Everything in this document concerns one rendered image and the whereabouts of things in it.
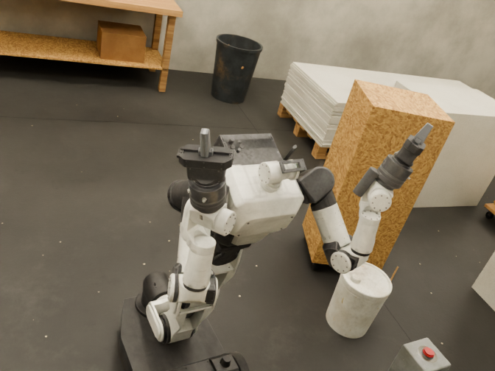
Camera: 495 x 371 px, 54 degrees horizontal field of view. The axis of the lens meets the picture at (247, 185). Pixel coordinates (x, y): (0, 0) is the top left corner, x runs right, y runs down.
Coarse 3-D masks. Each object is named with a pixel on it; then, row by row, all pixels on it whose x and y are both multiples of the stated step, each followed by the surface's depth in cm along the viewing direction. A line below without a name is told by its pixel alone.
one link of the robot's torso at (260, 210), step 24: (216, 144) 156; (240, 144) 155; (264, 144) 159; (240, 168) 149; (240, 192) 143; (264, 192) 147; (288, 192) 151; (240, 216) 144; (264, 216) 147; (288, 216) 153; (216, 240) 163; (240, 240) 159
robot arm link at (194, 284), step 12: (192, 252) 122; (192, 264) 123; (204, 264) 123; (180, 276) 131; (192, 276) 124; (204, 276) 125; (180, 288) 128; (192, 288) 126; (204, 288) 127; (180, 300) 129; (192, 300) 128; (204, 300) 130
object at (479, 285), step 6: (492, 258) 341; (486, 264) 346; (492, 264) 341; (486, 270) 346; (492, 270) 342; (480, 276) 351; (486, 276) 346; (492, 276) 342; (474, 282) 355; (480, 282) 351; (486, 282) 346; (492, 282) 342; (474, 288) 355; (480, 288) 351; (486, 288) 346; (492, 288) 342; (480, 294) 351; (486, 294) 346; (492, 294) 342; (486, 300) 346; (492, 300) 342; (492, 306) 342
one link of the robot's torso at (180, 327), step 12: (216, 300) 209; (168, 312) 222; (180, 312) 204; (192, 312) 207; (204, 312) 211; (168, 324) 222; (180, 324) 209; (192, 324) 222; (168, 336) 221; (180, 336) 224
